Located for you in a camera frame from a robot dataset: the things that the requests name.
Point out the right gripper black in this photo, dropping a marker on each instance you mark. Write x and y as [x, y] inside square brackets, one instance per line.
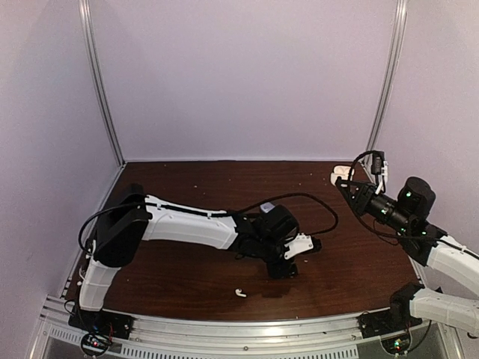
[360, 201]

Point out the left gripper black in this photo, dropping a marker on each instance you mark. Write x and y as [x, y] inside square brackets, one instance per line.
[283, 271]

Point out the cream white charging case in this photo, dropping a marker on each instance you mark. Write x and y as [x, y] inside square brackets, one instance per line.
[339, 172]

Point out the white earbud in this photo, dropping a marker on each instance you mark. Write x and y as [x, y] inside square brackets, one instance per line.
[240, 293]

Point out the lavender earbud charging case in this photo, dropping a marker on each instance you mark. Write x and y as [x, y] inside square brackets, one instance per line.
[266, 207]

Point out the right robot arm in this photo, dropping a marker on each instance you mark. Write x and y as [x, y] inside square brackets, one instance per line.
[424, 243]

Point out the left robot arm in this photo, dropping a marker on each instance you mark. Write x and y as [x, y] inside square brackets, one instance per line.
[135, 217]

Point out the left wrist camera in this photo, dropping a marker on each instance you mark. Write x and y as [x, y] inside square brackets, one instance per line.
[301, 244]

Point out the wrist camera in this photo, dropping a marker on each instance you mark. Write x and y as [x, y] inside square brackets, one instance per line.
[301, 244]
[379, 171]

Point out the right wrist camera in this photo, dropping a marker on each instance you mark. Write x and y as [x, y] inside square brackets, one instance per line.
[379, 171]

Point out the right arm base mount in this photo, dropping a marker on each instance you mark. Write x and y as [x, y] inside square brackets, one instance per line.
[394, 324]

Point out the front aluminium rail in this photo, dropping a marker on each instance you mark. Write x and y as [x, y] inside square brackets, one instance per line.
[157, 337]

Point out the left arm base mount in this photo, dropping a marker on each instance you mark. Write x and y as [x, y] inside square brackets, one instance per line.
[101, 328]

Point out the right aluminium frame post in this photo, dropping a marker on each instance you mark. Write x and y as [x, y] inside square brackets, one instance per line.
[394, 53]

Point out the aluminium frame post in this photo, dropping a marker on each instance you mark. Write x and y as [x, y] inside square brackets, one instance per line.
[97, 78]
[394, 53]

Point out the left aluminium frame post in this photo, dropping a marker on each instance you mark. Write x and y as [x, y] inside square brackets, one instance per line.
[97, 78]

